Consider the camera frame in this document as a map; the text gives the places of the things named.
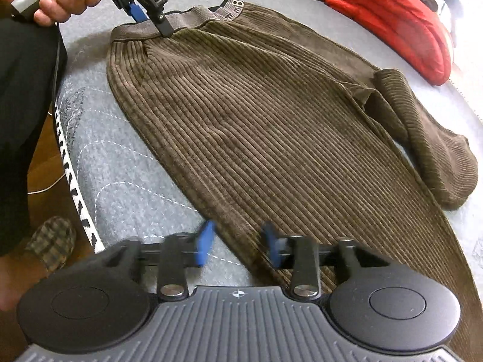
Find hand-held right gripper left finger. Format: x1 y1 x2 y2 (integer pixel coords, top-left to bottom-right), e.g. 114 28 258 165
100 221 216 300

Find red quilted blanket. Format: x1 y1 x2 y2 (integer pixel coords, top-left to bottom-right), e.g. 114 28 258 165
324 0 453 87

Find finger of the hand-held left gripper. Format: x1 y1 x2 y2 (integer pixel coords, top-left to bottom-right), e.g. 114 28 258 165
149 5 175 39
121 0 149 24

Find person's leg in black trousers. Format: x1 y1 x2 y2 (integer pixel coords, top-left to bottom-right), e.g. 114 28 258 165
0 17 69 310

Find white cable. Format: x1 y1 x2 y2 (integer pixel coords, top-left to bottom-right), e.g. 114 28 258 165
28 174 66 195

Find plaid slipper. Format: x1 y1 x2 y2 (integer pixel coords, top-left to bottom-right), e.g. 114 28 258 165
24 217 77 273

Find grey quilted mattress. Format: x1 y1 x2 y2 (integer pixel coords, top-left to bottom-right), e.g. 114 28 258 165
49 0 483 291

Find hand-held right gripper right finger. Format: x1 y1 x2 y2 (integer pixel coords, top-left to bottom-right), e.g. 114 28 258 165
261 222 393 299

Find brown corduroy pants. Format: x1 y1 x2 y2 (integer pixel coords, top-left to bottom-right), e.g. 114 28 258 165
107 0 483 362

